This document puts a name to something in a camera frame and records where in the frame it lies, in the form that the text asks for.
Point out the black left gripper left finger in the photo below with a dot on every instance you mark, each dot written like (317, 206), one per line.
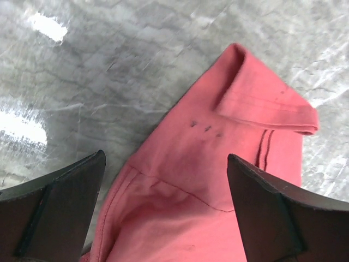
(49, 216)

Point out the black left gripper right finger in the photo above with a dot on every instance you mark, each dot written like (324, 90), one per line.
(279, 221)

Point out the dusty red polo shirt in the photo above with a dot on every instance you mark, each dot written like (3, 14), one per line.
(171, 201)

